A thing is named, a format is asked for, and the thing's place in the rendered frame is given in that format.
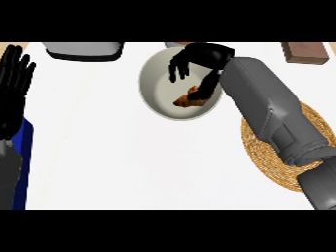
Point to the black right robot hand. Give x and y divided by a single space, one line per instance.
204 57

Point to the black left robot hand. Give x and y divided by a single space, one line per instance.
0 98

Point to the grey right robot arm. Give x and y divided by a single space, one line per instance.
281 131

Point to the pale beige bowl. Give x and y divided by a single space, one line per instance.
175 88

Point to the brown croissant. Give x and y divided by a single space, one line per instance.
187 99

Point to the round woven wicker placemat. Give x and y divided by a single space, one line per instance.
277 164

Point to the small grey and brown object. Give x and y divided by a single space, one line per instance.
178 44

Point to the brown wooden block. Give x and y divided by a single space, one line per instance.
305 52

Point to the grey appliance with dark base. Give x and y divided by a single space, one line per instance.
83 50

